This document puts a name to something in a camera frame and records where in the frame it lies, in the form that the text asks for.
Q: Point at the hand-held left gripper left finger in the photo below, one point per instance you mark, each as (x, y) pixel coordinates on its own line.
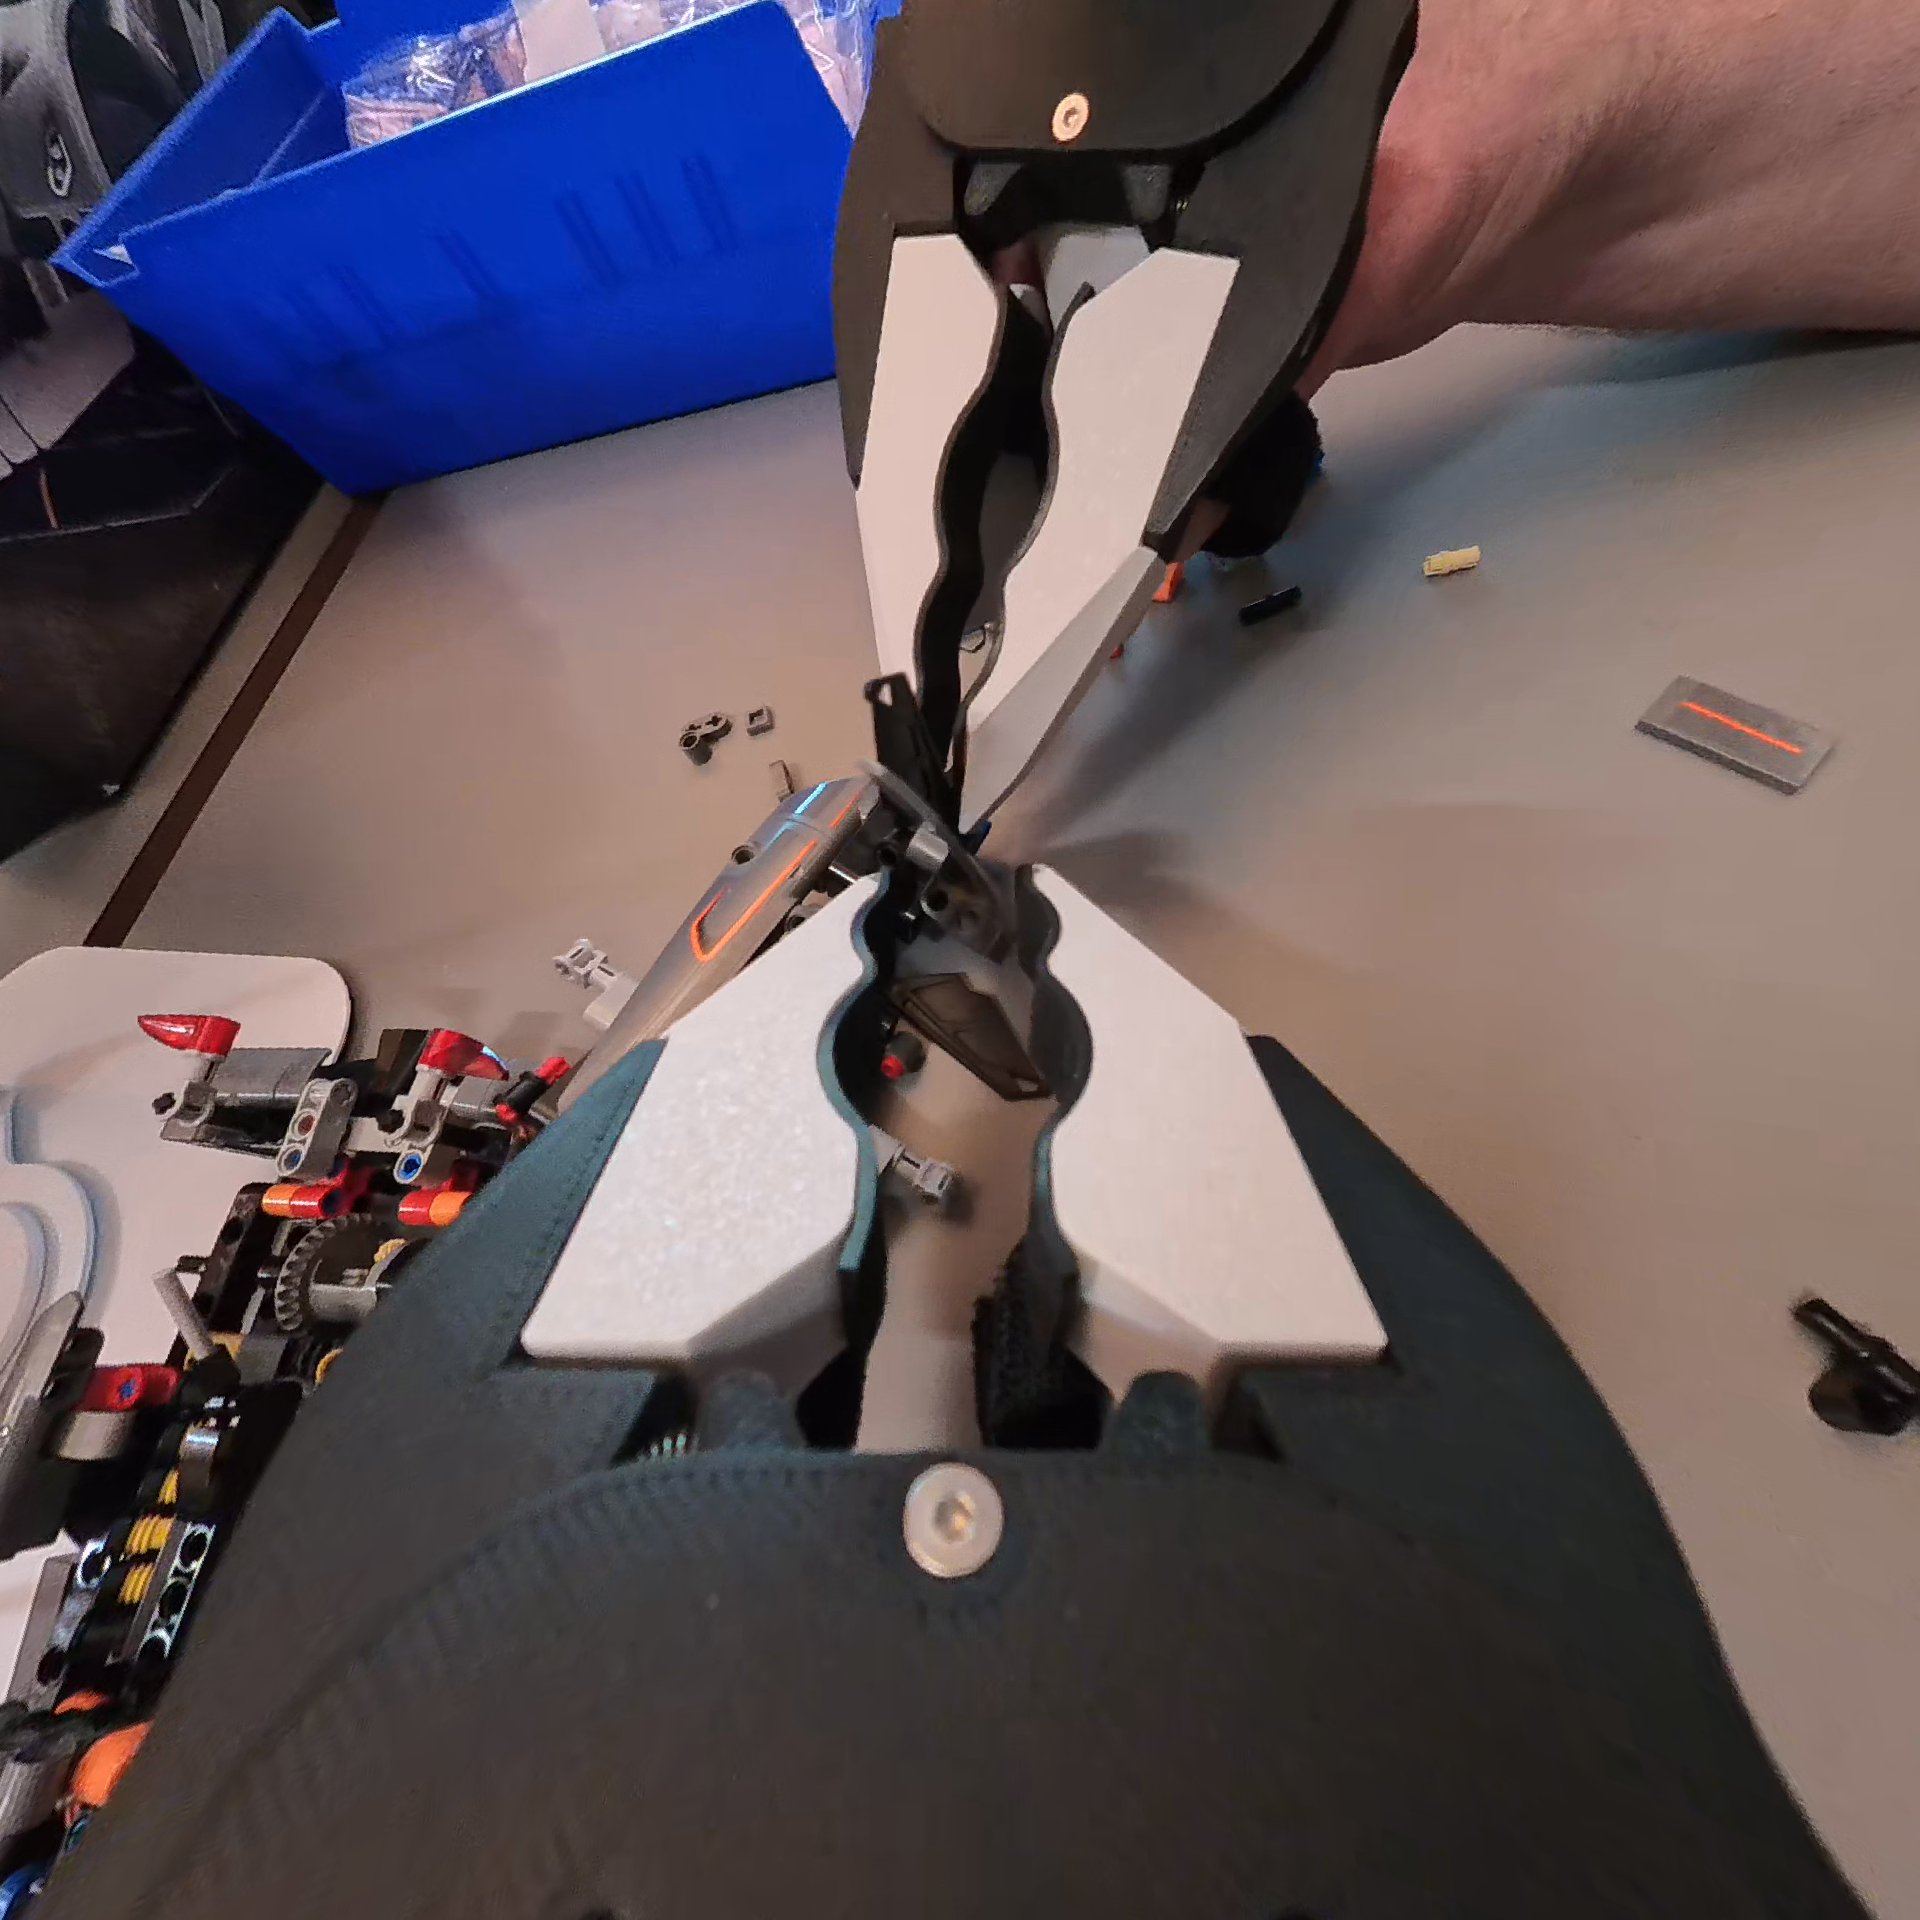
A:
(691, 1200)

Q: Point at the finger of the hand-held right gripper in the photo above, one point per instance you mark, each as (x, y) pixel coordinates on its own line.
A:
(908, 421)
(1126, 421)

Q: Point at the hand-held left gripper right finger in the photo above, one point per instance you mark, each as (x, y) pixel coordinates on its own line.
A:
(1215, 1200)

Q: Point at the black lego fin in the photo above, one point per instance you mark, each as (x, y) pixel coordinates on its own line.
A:
(901, 733)

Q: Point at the black grey lego assembly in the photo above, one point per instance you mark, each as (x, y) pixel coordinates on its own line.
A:
(751, 884)

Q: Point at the person's right forearm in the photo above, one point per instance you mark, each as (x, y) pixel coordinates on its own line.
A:
(1770, 164)

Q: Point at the black lego pin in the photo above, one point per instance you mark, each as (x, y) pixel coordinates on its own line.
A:
(1270, 604)

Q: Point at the tan lego piece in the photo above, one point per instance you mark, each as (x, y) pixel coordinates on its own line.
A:
(1452, 561)

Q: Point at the large lego car chassis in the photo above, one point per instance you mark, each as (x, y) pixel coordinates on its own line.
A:
(300, 1200)

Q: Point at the black t-shaped lego piece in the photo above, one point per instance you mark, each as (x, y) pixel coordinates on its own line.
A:
(1862, 1372)

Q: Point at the dark lego set box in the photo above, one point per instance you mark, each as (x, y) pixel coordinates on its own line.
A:
(120, 569)

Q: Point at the person's right hand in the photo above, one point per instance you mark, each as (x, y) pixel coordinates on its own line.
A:
(1500, 181)

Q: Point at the blue plastic bin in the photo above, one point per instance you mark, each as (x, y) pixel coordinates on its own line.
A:
(452, 329)

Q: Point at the clear plastic bags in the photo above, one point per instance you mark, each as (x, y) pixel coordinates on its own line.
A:
(452, 75)

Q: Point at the flat grey orange striped tile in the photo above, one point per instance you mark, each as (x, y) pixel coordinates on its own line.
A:
(1739, 731)

